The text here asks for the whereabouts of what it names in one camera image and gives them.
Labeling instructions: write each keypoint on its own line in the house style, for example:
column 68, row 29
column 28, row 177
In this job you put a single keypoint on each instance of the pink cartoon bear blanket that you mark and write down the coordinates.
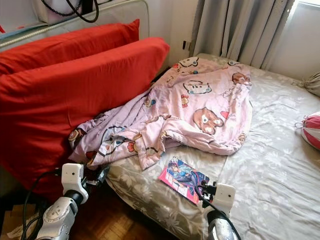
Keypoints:
column 195, row 100

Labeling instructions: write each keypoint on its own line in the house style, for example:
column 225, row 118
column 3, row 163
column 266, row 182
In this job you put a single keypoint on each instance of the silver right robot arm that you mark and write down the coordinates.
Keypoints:
column 220, row 230

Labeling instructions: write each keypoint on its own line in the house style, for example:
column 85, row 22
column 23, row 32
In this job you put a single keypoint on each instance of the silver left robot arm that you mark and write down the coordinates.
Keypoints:
column 57, row 217

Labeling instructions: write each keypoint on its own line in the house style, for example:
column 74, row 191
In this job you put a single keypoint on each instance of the colourful comic book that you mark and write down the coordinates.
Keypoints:
column 182, row 177

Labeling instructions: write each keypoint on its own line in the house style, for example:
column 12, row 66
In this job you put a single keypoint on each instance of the bed with grey floral sheet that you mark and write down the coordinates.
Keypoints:
column 270, row 160

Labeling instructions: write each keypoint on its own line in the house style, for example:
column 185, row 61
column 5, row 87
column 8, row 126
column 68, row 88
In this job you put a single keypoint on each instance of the red sofa cushion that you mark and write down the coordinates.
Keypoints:
column 65, row 45
column 70, row 100

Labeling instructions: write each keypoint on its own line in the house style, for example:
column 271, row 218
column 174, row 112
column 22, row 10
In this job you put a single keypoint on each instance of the brown cardboard piece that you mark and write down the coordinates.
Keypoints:
column 15, row 220

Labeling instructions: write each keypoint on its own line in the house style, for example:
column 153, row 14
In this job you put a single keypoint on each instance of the red white blue bolster pillow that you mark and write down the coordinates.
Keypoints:
column 312, row 131

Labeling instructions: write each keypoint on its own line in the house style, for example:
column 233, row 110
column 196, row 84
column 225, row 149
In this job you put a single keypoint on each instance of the grey curtain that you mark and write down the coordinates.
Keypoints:
column 235, row 30

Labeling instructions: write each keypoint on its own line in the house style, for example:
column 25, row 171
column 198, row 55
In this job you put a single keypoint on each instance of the white hanging bag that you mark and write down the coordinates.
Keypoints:
column 52, row 12

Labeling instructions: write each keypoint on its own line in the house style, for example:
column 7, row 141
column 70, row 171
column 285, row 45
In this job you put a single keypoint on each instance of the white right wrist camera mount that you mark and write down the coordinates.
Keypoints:
column 225, row 195

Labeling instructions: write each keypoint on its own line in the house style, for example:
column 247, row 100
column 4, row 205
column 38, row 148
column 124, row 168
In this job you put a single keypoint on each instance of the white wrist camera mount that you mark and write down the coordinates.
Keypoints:
column 71, row 176
column 225, row 195

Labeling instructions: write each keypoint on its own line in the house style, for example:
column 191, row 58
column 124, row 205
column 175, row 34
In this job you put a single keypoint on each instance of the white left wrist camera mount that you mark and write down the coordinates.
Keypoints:
column 71, row 176

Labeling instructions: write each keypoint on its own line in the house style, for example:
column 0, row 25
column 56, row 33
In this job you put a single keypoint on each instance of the black wall socket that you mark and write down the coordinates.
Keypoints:
column 185, row 45

